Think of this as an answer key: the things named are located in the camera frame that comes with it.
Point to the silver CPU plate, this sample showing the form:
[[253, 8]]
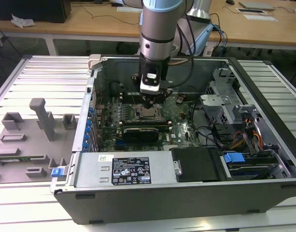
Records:
[[149, 112]]

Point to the blue case latch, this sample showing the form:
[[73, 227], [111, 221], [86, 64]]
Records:
[[56, 172]]

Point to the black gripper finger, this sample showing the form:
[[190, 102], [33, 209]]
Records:
[[163, 95], [147, 101]]

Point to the green RAM stick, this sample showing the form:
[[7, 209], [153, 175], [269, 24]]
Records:
[[15, 160]]

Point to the black power adapter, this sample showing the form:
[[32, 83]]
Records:
[[116, 4]]

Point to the installed RAM stick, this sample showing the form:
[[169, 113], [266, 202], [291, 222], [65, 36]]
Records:
[[128, 97]]

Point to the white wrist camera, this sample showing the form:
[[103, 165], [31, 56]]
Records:
[[150, 84]]

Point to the open black PC case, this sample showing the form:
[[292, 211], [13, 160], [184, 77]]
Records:
[[162, 205]]

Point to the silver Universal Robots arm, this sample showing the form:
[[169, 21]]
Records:
[[157, 26]]

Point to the silver laptop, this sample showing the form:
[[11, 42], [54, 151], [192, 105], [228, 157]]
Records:
[[256, 5]]

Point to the crumpled white paper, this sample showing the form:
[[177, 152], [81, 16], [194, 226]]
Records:
[[22, 21]]

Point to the black computer box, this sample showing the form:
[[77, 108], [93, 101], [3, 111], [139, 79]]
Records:
[[29, 9]]

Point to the blue expansion slot clip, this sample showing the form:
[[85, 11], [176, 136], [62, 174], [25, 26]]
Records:
[[88, 130], [89, 123], [91, 111], [85, 145], [86, 138]]

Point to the black computer mouse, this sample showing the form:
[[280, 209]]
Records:
[[230, 1]]

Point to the black graphics card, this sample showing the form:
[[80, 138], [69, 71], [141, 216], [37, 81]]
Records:
[[140, 135]]

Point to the silver power supply unit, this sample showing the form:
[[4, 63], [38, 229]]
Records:
[[89, 169]]

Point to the grey parts rack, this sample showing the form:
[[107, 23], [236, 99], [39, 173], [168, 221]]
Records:
[[29, 145]]

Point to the metal drive cage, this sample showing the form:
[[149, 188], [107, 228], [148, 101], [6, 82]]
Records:
[[215, 101]]

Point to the CPU socket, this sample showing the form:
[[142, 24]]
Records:
[[150, 114]]

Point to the black round fan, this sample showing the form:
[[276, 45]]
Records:
[[115, 87]]

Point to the black drive bay cover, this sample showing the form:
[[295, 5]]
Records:
[[196, 164]]

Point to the green motherboard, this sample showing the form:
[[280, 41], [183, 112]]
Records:
[[179, 135]]

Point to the hard disk in blue carrier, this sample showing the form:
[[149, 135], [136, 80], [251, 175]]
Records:
[[233, 159]]

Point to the wooden desk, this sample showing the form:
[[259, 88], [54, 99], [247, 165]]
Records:
[[89, 26]]

